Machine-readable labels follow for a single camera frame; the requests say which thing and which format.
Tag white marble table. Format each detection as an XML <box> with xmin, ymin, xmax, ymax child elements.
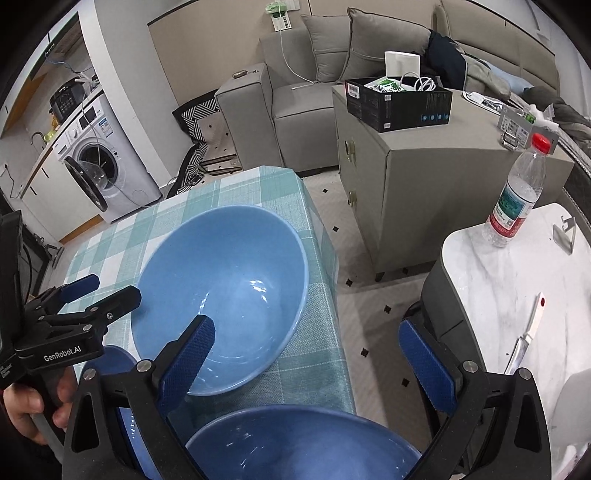
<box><xmin>420</xmin><ymin>203</ymin><xmax>591</xmax><ymax>480</ymax></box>

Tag clear plastic water bottle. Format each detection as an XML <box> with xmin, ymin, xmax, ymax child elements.
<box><xmin>481</xmin><ymin>133</ymin><xmax>552</xmax><ymax>248</ymax></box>

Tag metal phone stand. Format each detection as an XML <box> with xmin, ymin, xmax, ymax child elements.
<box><xmin>551</xmin><ymin>215</ymin><xmax>578</xmax><ymax>254</ymax></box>

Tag coiled white cables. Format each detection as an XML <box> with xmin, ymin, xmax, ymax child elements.
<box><xmin>402</xmin><ymin>74</ymin><xmax>437</xmax><ymax>93</ymax></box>

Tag blue ceramic bowl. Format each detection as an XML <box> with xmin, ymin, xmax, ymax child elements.
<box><xmin>185</xmin><ymin>405</ymin><xmax>423</xmax><ymax>480</ymax></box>
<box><xmin>81</xmin><ymin>345</ymin><xmax>162</xmax><ymax>480</ymax></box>
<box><xmin>130</xmin><ymin>206</ymin><xmax>310</xmax><ymax>397</ymax></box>

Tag grey labelled box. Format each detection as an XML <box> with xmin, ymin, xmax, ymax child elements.
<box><xmin>498</xmin><ymin>104</ymin><xmax>561</xmax><ymax>151</ymax></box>

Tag white handled knife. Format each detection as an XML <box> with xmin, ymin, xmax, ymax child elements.
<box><xmin>503</xmin><ymin>292</ymin><xmax>546</xmax><ymax>376</ymax></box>

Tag dark navy garment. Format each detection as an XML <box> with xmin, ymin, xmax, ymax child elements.
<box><xmin>425</xmin><ymin>30</ymin><xmax>467</xmax><ymax>90</ymax></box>

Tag white charging cable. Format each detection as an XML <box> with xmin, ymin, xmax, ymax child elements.
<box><xmin>277</xmin><ymin>28</ymin><xmax>319</xmax><ymax>90</ymax></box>

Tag white washing machine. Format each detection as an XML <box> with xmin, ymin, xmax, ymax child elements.
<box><xmin>54</xmin><ymin>95</ymin><xmax>162</xmax><ymax>225</ymax></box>

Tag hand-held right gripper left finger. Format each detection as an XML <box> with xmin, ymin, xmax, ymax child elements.
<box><xmin>62</xmin><ymin>314</ymin><xmax>217</xmax><ymax>480</ymax></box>

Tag grey side cabinet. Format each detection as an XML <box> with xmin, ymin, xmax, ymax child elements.
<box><xmin>331</xmin><ymin>83</ymin><xmax>575</xmax><ymax>282</ymax></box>

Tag grey sofa cushion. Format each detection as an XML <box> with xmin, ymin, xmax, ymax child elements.
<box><xmin>300</xmin><ymin>14</ymin><xmax>352</xmax><ymax>84</ymax></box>
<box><xmin>337</xmin><ymin>7</ymin><xmax>432</xmax><ymax>86</ymax></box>

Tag teal white checked tablecloth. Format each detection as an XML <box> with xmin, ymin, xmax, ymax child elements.
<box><xmin>62</xmin><ymin>165</ymin><xmax>357</xmax><ymax>416</ymax></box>

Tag grey fabric sofa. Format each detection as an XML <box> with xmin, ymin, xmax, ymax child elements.
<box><xmin>215</xmin><ymin>0</ymin><xmax>591</xmax><ymax>167</ymax></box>

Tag white power strip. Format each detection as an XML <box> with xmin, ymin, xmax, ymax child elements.
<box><xmin>270</xmin><ymin>9</ymin><xmax>296</xmax><ymax>32</ymax></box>

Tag black electric pressure cooker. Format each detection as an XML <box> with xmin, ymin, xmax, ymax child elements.
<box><xmin>50</xmin><ymin>78</ymin><xmax>86</xmax><ymax>123</ymax></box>

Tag grey garment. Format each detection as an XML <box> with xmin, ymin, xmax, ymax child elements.
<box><xmin>462</xmin><ymin>58</ymin><xmax>513</xmax><ymax>100</ymax></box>

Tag white counter cabinet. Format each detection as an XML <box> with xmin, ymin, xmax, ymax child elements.
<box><xmin>18</xmin><ymin>134</ymin><xmax>105</xmax><ymax>241</ymax></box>

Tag white box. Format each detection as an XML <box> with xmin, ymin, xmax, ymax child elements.
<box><xmin>385</xmin><ymin>51</ymin><xmax>421</xmax><ymax>79</ymax></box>

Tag person's left hand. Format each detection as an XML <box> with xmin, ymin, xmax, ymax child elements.
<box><xmin>0</xmin><ymin>369</ymin><xmax>79</xmax><ymax>446</ymax></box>

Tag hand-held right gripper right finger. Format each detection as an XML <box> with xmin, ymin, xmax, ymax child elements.
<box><xmin>398</xmin><ymin>318</ymin><xmax>552</xmax><ymax>480</ymax></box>

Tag black cardboard box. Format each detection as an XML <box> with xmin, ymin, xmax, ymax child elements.
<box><xmin>345</xmin><ymin>76</ymin><xmax>453</xmax><ymax>134</ymax></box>

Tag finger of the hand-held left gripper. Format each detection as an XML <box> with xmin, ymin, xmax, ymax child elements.
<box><xmin>25</xmin><ymin>273</ymin><xmax>101</xmax><ymax>319</ymax></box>
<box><xmin>37</xmin><ymin>285</ymin><xmax>142</xmax><ymax>335</ymax></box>

